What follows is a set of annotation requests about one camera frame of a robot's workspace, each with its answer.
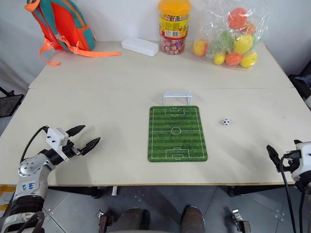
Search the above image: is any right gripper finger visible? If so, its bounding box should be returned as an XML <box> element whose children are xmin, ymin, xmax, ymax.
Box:
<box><xmin>266</xmin><ymin>144</ymin><xmax>283</xmax><ymax>173</ymax></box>

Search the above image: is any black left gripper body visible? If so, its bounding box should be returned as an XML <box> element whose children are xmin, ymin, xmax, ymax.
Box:
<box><xmin>60</xmin><ymin>140</ymin><xmax>82</xmax><ymax>161</ymax></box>

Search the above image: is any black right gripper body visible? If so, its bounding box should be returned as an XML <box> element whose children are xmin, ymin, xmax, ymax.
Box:
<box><xmin>279</xmin><ymin>150</ymin><xmax>302</xmax><ymax>173</ymax></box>

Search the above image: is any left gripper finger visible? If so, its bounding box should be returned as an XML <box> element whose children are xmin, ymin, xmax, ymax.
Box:
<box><xmin>66</xmin><ymin>125</ymin><xmax>86</xmax><ymax>137</ymax></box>
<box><xmin>77</xmin><ymin>136</ymin><xmax>102</xmax><ymax>156</ymax></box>

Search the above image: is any green soccer field mat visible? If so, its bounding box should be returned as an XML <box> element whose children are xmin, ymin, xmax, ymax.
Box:
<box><xmin>146</xmin><ymin>105</ymin><xmax>209</xmax><ymax>163</ymax></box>

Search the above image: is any black table crossbar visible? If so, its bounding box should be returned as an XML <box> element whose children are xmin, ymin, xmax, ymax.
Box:
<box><xmin>227</xmin><ymin>185</ymin><xmax>296</xmax><ymax>197</ymax></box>
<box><xmin>48</xmin><ymin>185</ymin><xmax>103</xmax><ymax>199</ymax></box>

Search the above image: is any black mesh chair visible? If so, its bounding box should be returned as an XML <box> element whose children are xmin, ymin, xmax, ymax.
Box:
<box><xmin>0</xmin><ymin>86</ymin><xmax>24</xmax><ymax>119</ymax></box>

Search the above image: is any black equipment beside table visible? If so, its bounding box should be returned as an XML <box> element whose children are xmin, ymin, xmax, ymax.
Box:
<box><xmin>288</xmin><ymin>74</ymin><xmax>311</xmax><ymax>109</ymax></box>

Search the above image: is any yellow toy mango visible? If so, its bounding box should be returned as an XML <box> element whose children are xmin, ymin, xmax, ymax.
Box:
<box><xmin>240</xmin><ymin>50</ymin><xmax>259</xmax><ymax>68</ymax></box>

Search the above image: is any white miniature goal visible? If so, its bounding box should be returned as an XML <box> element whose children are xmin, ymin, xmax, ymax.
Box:
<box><xmin>161</xmin><ymin>90</ymin><xmax>192</xmax><ymax>106</ymax></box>

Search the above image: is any dark rounded shape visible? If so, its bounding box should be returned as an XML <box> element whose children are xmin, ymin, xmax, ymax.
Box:
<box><xmin>180</xmin><ymin>205</ymin><xmax>206</xmax><ymax>233</ymax></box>

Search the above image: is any white pencil case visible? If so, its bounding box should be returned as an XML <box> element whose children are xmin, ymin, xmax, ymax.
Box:
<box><xmin>121</xmin><ymin>37</ymin><xmax>159</xmax><ymax>57</ymax></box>

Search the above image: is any orange toy tangerine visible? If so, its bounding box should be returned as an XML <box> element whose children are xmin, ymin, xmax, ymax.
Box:
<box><xmin>225</xmin><ymin>52</ymin><xmax>243</xmax><ymax>67</ymax></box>

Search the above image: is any orange teal backpack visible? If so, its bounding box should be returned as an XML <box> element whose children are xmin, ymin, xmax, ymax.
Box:
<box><xmin>24</xmin><ymin>0</ymin><xmax>121</xmax><ymax>67</ymax></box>

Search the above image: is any small yellow toy lemon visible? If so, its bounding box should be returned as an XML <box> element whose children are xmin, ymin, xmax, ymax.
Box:
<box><xmin>213</xmin><ymin>51</ymin><xmax>226</xmax><ymax>66</ymax></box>

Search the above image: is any large yellow toy fruit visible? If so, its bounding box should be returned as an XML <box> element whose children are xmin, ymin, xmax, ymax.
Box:
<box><xmin>233</xmin><ymin>33</ymin><xmax>254</xmax><ymax>54</ymax></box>

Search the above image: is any green toy vegetable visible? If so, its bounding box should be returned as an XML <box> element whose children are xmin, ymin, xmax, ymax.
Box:
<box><xmin>212</xmin><ymin>31</ymin><xmax>236</xmax><ymax>53</ymax></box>

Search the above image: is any red orange toy fruit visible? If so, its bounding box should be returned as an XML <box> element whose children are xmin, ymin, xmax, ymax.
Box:
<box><xmin>244</xmin><ymin>22</ymin><xmax>257</xmax><ymax>35</ymax></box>

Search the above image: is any yellow orange toy peach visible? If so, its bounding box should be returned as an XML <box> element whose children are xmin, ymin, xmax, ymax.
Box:
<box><xmin>191</xmin><ymin>39</ymin><xmax>209</xmax><ymax>57</ymax></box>

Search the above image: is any clear plastic bag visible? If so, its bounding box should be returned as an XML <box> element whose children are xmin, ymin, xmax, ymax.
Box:
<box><xmin>190</xmin><ymin>2</ymin><xmax>271</xmax><ymax>71</ymax></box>

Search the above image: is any candy jar with orange lid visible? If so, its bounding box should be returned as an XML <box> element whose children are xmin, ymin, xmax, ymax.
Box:
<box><xmin>157</xmin><ymin>0</ymin><xmax>193</xmax><ymax>55</ymax></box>

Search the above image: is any orange round toy fruit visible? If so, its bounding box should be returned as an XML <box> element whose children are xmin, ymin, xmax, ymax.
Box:
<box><xmin>227</xmin><ymin>7</ymin><xmax>249</xmax><ymax>30</ymax></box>

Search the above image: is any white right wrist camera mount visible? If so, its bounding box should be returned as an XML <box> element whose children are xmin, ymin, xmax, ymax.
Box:
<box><xmin>291</xmin><ymin>139</ymin><xmax>311</xmax><ymax>182</ymax></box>

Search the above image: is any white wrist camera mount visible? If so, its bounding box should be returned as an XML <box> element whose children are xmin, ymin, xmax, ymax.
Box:
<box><xmin>45</xmin><ymin>126</ymin><xmax>69</xmax><ymax>152</ymax></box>
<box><xmin>291</xmin><ymin>139</ymin><xmax>311</xmax><ymax>182</ymax></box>

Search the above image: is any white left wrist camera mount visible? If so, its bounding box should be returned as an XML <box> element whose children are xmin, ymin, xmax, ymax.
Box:
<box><xmin>45</xmin><ymin>126</ymin><xmax>69</xmax><ymax>152</ymax></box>

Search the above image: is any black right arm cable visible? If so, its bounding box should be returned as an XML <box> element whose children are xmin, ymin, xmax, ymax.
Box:
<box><xmin>279</xmin><ymin>155</ymin><xmax>297</xmax><ymax>233</ymax></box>

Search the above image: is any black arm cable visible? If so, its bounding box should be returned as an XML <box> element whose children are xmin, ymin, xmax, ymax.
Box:
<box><xmin>279</xmin><ymin>155</ymin><xmax>297</xmax><ymax>233</ymax></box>
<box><xmin>19</xmin><ymin>125</ymin><xmax>49</xmax><ymax>164</ymax></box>

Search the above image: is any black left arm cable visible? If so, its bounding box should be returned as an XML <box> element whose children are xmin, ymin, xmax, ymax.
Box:
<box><xmin>19</xmin><ymin>125</ymin><xmax>49</xmax><ymax>164</ymax></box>

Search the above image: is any thin black right cable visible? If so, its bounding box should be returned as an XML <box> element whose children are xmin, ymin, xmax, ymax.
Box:
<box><xmin>298</xmin><ymin>190</ymin><xmax>306</xmax><ymax>233</ymax></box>

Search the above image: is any dark metal bracket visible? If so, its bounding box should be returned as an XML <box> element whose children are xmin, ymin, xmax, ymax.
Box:
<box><xmin>97</xmin><ymin>209</ymin><xmax>115</xmax><ymax>233</ymax></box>
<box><xmin>230</xmin><ymin>208</ymin><xmax>251</xmax><ymax>233</ymax></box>

